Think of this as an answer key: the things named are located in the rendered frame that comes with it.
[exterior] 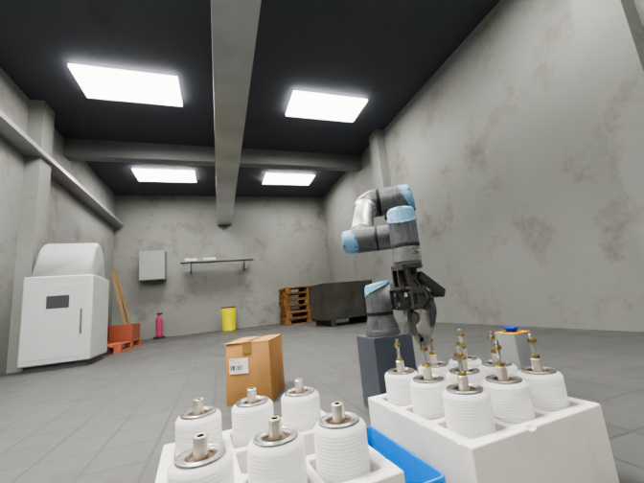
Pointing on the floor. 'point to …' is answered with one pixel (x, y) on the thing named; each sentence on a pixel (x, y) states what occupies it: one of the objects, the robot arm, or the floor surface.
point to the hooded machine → (64, 309)
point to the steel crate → (338, 302)
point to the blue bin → (403, 459)
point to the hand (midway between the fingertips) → (424, 340)
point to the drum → (228, 318)
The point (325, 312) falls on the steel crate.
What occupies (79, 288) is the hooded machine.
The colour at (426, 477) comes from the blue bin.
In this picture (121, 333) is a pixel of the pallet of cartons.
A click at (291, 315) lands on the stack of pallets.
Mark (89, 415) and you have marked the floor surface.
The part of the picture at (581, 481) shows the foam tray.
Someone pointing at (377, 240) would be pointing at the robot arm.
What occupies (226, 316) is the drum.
